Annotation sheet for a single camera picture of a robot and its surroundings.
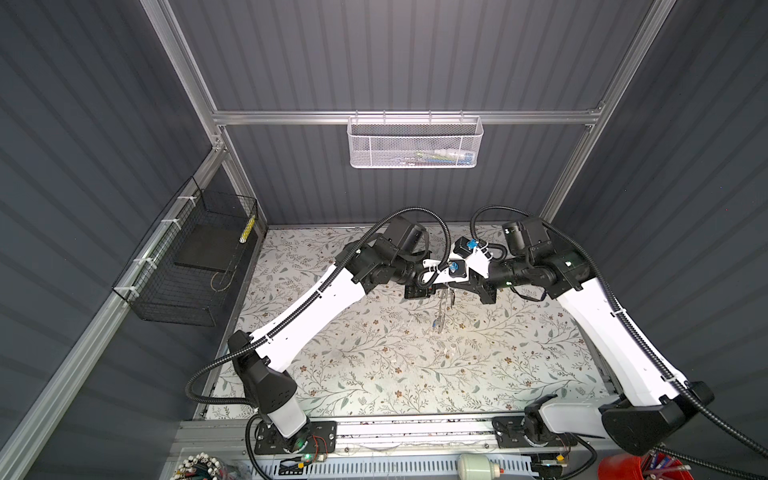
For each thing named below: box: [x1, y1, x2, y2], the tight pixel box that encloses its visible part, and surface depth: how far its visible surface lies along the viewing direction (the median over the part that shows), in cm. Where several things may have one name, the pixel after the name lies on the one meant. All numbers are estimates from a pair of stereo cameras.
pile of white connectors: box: [170, 452, 222, 480], surface depth 57 cm
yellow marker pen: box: [239, 214, 256, 243], surface depth 82 cm
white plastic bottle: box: [457, 454, 505, 480], surface depth 64 cm
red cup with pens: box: [597, 450, 695, 480], surface depth 61 cm
